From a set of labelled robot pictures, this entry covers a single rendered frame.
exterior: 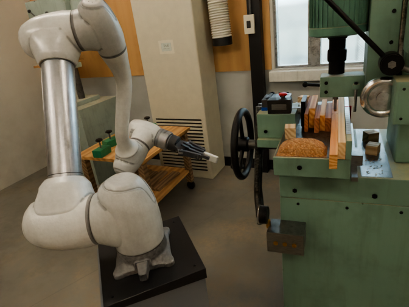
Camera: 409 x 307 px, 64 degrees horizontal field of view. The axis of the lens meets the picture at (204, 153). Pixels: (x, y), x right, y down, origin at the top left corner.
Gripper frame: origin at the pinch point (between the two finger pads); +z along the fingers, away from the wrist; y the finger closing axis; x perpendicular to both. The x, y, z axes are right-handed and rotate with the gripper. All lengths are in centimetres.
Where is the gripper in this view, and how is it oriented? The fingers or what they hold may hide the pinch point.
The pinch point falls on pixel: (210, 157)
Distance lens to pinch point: 147.8
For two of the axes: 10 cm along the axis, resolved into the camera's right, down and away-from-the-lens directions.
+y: 3.5, -4.0, 8.5
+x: -2.1, 8.5, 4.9
